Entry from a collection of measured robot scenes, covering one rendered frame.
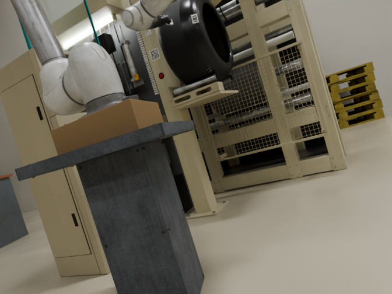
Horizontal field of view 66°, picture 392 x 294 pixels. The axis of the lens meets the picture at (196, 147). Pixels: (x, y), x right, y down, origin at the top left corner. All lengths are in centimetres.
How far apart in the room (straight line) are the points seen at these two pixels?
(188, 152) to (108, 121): 124
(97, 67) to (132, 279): 75
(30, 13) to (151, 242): 98
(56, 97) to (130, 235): 60
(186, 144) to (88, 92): 118
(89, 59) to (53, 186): 92
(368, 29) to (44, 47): 563
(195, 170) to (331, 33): 449
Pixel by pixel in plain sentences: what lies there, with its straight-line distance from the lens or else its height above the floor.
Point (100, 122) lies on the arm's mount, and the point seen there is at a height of 72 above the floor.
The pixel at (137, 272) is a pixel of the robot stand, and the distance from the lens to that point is 114.
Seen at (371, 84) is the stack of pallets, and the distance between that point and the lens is 516.
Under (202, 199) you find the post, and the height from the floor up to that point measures 11.
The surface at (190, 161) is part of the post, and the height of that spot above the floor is 40.
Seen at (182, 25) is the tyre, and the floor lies 124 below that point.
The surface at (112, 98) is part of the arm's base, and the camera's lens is 112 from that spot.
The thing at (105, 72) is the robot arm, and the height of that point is 89.
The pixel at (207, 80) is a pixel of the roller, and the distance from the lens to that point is 199.
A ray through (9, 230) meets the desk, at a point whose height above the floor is 14.
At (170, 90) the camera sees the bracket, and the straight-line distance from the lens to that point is 209.
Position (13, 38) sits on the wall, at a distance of 779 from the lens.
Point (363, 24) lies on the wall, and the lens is 633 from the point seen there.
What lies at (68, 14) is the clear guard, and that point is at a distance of 220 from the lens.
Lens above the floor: 59
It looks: 3 degrees down
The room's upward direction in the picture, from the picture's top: 17 degrees counter-clockwise
